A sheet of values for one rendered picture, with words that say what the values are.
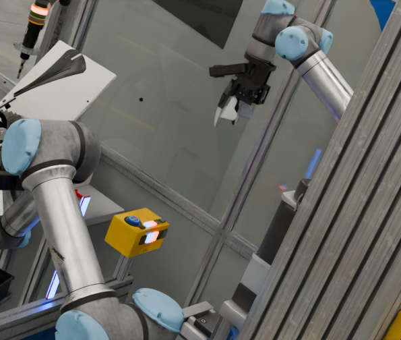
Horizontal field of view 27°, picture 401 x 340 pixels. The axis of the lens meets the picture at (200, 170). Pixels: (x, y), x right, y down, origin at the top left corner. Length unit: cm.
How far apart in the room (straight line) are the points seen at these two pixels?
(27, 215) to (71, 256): 37
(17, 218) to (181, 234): 99
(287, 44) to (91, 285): 73
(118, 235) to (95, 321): 86
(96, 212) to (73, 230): 122
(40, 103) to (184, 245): 70
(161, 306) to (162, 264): 128
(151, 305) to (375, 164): 53
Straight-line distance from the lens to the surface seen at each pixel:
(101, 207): 299
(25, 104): 275
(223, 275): 288
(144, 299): 173
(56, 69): 246
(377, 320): 164
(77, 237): 171
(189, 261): 295
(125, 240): 246
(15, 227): 209
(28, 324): 234
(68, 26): 303
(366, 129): 160
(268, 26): 215
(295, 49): 199
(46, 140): 177
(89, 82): 271
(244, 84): 219
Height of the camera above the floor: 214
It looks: 21 degrees down
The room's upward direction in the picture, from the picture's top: 23 degrees clockwise
